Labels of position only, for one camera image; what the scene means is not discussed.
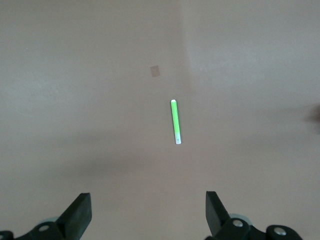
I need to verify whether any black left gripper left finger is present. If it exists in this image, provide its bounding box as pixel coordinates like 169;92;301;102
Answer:
0;192;93;240

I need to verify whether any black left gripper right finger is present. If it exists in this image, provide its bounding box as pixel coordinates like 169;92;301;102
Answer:
204;191;302;240

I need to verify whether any green highlighter pen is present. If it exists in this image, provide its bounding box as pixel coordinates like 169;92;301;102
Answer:
170;99;182;146

